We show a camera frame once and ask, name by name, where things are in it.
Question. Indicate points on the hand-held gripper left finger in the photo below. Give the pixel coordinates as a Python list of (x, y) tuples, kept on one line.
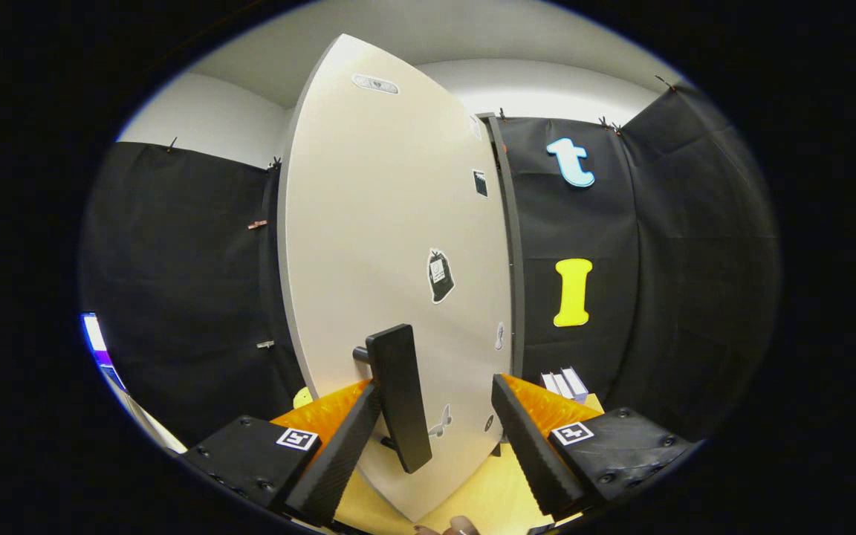
[(339, 453)]

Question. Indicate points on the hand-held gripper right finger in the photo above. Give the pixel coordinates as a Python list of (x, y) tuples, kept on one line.
[(532, 446)]

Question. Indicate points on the grey shoe cabinet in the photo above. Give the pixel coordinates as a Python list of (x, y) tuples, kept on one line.
[(515, 260)]

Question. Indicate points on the beige shoe cabinet door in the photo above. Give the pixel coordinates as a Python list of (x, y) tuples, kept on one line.
[(368, 223)]

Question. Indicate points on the yellow plush toy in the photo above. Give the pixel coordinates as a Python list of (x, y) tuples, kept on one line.
[(302, 398)]

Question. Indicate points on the white box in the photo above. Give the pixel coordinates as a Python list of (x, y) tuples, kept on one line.
[(565, 383)]

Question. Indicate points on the black backdrop cloth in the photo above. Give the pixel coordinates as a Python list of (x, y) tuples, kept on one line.
[(666, 297)]

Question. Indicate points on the pink clothespin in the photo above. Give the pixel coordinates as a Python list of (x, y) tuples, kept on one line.
[(257, 224)]

